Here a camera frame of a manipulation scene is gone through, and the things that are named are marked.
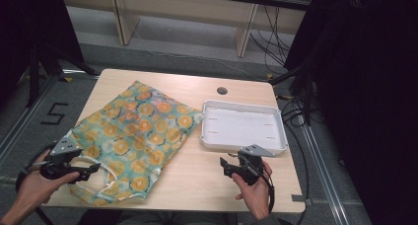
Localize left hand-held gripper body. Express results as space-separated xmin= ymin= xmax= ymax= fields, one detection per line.
xmin=38 ymin=137 xmax=83 ymax=181

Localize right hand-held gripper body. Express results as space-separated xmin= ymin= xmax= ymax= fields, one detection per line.
xmin=236 ymin=144 xmax=276 ymax=187

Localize white plastic tray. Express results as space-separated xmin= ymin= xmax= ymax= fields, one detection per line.
xmin=199 ymin=99 xmax=290 ymax=156

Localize orange print green cloth bag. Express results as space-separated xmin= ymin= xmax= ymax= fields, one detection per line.
xmin=67 ymin=80 xmax=205 ymax=208

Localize person's right hand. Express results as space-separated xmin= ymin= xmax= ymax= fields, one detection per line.
xmin=231 ymin=160 xmax=274 ymax=221

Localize person's left hand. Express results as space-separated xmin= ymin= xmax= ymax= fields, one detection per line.
xmin=14 ymin=149 xmax=81 ymax=214

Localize black tripod stand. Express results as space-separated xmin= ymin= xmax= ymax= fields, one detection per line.
xmin=267 ymin=61 xmax=317 ymax=126
xmin=25 ymin=42 xmax=101 ymax=109

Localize black curtain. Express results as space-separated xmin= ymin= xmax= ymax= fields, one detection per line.
xmin=284 ymin=0 xmax=418 ymax=225
xmin=0 ymin=0 xmax=85 ymax=105

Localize light wooden desk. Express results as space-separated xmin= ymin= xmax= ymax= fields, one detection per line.
xmin=58 ymin=0 xmax=317 ymax=59

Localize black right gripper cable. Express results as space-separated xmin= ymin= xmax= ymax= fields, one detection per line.
xmin=258 ymin=170 xmax=277 ymax=215

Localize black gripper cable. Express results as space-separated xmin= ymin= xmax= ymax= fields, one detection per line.
xmin=15 ymin=141 xmax=57 ymax=225
xmin=258 ymin=170 xmax=277 ymax=215

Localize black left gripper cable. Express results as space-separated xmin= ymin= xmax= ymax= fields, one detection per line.
xmin=15 ymin=141 xmax=57 ymax=225

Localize metal floor rail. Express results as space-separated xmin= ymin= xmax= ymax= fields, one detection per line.
xmin=299 ymin=121 xmax=352 ymax=225
xmin=0 ymin=74 xmax=63 ymax=165

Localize black floor cables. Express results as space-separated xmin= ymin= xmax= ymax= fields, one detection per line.
xmin=275 ymin=92 xmax=313 ymax=199

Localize thin white cable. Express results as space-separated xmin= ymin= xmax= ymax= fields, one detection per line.
xmin=132 ymin=27 xmax=265 ymax=83

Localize bundle of black cables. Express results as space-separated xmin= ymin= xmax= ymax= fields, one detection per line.
xmin=248 ymin=5 xmax=293 ymax=75

